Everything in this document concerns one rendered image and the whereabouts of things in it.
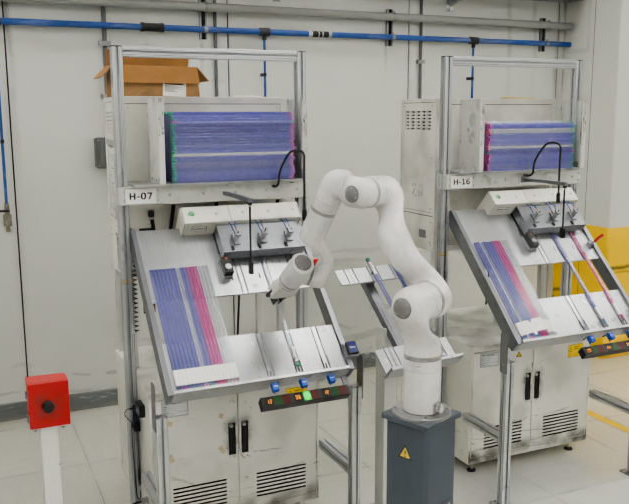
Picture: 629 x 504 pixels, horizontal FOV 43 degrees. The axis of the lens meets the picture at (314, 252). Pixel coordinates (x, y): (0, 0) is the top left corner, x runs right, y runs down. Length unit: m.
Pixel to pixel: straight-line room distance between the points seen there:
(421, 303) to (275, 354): 0.72
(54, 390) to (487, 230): 2.00
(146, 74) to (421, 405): 1.76
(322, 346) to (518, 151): 1.40
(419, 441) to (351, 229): 2.71
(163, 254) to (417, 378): 1.11
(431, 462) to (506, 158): 1.67
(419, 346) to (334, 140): 2.67
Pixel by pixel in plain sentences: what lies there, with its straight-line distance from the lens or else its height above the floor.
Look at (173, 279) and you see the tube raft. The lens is 3.00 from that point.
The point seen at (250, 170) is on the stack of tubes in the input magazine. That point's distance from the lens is 3.17.
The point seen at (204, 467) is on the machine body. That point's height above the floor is 0.29.
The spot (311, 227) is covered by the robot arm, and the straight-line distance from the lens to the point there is 2.71.
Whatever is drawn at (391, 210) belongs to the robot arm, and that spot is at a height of 1.34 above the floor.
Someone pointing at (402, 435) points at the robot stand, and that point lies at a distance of 2.60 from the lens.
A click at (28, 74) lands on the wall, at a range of 4.51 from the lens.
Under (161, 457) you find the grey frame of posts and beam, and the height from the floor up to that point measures 0.50.
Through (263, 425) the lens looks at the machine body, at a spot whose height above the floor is 0.42.
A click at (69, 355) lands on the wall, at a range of 4.70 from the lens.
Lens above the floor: 1.64
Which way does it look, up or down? 10 degrees down
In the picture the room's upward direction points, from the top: straight up
